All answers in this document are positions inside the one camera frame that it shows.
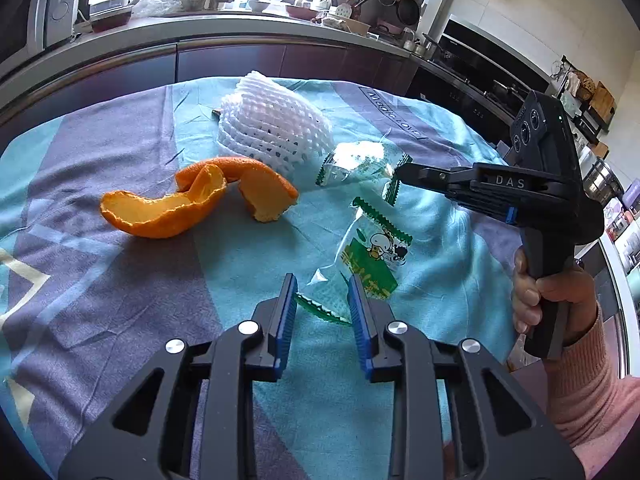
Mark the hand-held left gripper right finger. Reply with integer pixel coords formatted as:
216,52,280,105
347,273,586,480

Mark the clear wrapper with green print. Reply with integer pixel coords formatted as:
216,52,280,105
314,141,413,206

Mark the person's right hand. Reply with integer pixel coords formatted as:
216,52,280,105
511,247,598,346

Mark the kitchen base cabinet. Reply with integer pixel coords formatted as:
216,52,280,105
0,40,426,126

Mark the small metal kettle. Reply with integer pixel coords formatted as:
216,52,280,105
402,27,426,53

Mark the white microwave oven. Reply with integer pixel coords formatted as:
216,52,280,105
42,0,91,51

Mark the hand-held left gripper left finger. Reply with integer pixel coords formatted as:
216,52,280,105
59,273,299,480

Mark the person's right forearm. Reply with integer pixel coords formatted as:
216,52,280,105
542,305,631,480

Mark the hanging dark pan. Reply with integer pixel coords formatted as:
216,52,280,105
395,0,421,26

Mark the dark red food container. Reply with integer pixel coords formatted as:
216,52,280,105
90,10,133,31

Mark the black built-in oven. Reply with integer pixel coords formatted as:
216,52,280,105
410,15,556,146

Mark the orange peel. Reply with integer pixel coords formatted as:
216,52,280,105
100,157,300,239

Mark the beige tray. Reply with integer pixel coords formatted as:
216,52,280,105
330,15,371,36

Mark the metal pot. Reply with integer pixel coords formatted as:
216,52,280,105
582,157,626,206

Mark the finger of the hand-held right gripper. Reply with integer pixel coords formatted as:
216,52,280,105
395,161,476,194

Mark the clear wrapper with cartoon print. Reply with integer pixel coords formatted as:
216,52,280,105
310,196,413,302

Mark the teal and grey printed tablecloth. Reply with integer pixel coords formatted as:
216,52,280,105
0,76,531,480

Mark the green torn wrapper strip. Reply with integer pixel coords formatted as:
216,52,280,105
294,292,353,326

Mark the cluttered storage shelf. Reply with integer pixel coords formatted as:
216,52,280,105
550,55,640,271

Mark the small white foam fruit net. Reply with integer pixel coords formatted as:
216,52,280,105
217,72,333,168

